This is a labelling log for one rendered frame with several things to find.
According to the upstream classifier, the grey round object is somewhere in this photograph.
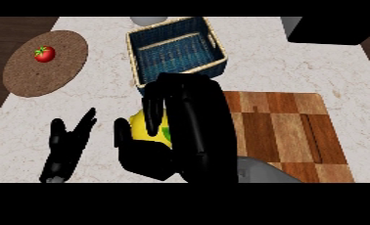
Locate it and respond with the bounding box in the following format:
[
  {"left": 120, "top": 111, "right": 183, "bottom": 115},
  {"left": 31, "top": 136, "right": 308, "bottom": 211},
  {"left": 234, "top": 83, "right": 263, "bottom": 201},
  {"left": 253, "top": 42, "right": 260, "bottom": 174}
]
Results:
[{"left": 129, "top": 17, "right": 168, "bottom": 26}]

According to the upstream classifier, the black appliance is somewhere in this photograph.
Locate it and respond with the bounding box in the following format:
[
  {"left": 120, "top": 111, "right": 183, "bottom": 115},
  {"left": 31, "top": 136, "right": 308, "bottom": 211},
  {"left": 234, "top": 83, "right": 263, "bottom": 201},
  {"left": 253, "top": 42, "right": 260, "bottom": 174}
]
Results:
[{"left": 279, "top": 17, "right": 370, "bottom": 46}]

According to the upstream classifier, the red tomato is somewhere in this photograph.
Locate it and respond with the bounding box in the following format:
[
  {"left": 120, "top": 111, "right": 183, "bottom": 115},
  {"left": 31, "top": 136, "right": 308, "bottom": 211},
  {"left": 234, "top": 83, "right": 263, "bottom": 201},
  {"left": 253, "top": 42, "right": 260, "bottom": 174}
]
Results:
[{"left": 32, "top": 45, "right": 56, "bottom": 64}]

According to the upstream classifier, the round brown woven placemat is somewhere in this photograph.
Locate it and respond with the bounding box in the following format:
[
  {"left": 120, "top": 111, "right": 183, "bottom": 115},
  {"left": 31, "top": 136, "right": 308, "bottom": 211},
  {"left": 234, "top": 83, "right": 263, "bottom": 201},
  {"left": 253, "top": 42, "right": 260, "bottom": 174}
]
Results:
[{"left": 1, "top": 29, "right": 90, "bottom": 99}]

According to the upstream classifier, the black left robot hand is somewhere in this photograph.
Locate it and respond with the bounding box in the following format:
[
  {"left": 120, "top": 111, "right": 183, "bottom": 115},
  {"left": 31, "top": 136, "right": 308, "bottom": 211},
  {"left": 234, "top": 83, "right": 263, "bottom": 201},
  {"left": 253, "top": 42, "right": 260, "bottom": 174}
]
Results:
[{"left": 38, "top": 107, "right": 97, "bottom": 184}]

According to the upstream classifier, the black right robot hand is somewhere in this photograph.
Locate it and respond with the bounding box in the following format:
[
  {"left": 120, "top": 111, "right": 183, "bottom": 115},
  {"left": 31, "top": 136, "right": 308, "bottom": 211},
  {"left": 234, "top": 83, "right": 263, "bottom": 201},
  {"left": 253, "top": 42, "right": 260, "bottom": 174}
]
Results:
[{"left": 112, "top": 72, "right": 240, "bottom": 184}]

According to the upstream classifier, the yellow lemon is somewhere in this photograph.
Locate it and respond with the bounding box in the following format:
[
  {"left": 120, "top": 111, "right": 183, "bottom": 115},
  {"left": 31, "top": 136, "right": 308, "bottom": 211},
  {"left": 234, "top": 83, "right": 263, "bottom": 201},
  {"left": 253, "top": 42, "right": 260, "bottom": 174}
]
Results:
[{"left": 129, "top": 108, "right": 173, "bottom": 149}]

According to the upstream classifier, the blue wicker basket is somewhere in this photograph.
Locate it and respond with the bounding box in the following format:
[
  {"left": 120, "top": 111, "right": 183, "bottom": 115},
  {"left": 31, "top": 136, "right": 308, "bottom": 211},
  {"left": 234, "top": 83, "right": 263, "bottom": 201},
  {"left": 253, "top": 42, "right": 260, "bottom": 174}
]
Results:
[{"left": 126, "top": 17, "right": 228, "bottom": 97}]

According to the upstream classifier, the checkered wooden cutting board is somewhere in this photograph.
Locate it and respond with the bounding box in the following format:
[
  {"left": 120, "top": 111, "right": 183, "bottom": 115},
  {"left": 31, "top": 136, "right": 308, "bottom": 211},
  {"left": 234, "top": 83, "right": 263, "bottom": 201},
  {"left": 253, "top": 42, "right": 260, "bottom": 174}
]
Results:
[{"left": 220, "top": 90, "right": 355, "bottom": 184}]

